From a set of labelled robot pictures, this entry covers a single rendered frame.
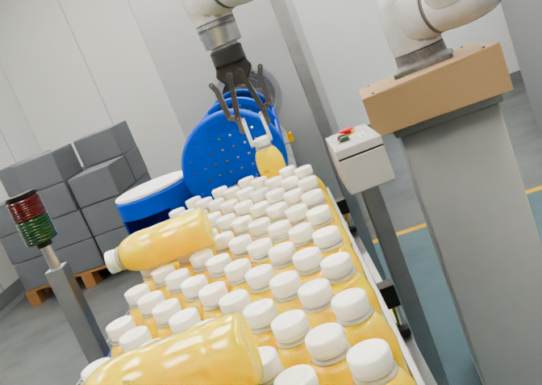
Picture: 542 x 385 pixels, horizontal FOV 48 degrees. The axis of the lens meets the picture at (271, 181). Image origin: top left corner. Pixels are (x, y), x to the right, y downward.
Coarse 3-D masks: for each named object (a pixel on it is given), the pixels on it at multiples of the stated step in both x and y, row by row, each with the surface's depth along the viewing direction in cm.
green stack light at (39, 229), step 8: (40, 216) 117; (48, 216) 119; (16, 224) 118; (24, 224) 116; (32, 224) 117; (40, 224) 117; (48, 224) 119; (24, 232) 117; (32, 232) 117; (40, 232) 117; (48, 232) 118; (56, 232) 120; (24, 240) 118; (32, 240) 117; (40, 240) 117
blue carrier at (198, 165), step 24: (240, 96) 245; (264, 96) 243; (216, 120) 160; (192, 144) 162; (216, 144) 162; (240, 144) 162; (192, 168) 163; (216, 168) 163; (240, 168) 163; (192, 192) 164
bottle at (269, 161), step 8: (256, 152) 144; (264, 152) 142; (272, 152) 142; (256, 160) 144; (264, 160) 142; (272, 160) 142; (280, 160) 143; (264, 168) 143; (272, 168) 142; (280, 168) 143; (272, 176) 143
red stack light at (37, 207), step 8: (24, 200) 116; (32, 200) 117; (40, 200) 119; (8, 208) 117; (16, 208) 116; (24, 208) 116; (32, 208) 117; (40, 208) 118; (16, 216) 116; (24, 216) 116; (32, 216) 116
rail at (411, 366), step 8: (328, 192) 145; (336, 208) 130; (344, 224) 118; (352, 240) 109; (360, 256) 100; (368, 272) 93; (368, 280) 91; (376, 288) 87; (384, 304) 81; (384, 312) 79; (392, 320) 77; (392, 328) 75; (400, 336) 72; (400, 344) 71; (408, 352) 69; (408, 360) 67; (408, 368) 68; (416, 368) 65; (416, 376) 64; (424, 384) 62
